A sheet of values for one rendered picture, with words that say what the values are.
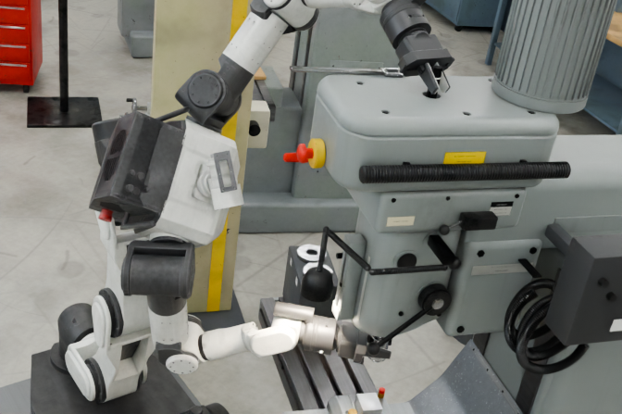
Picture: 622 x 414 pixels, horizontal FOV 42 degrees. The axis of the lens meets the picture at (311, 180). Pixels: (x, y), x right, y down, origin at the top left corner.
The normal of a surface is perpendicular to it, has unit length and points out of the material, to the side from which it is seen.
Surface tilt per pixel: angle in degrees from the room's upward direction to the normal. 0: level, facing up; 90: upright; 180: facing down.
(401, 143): 90
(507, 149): 90
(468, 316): 90
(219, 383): 0
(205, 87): 62
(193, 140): 58
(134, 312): 81
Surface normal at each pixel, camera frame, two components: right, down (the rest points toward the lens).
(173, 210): 0.56, -0.09
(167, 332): 0.03, 0.72
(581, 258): -0.95, 0.03
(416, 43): 0.37, -0.53
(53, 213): 0.13, -0.88
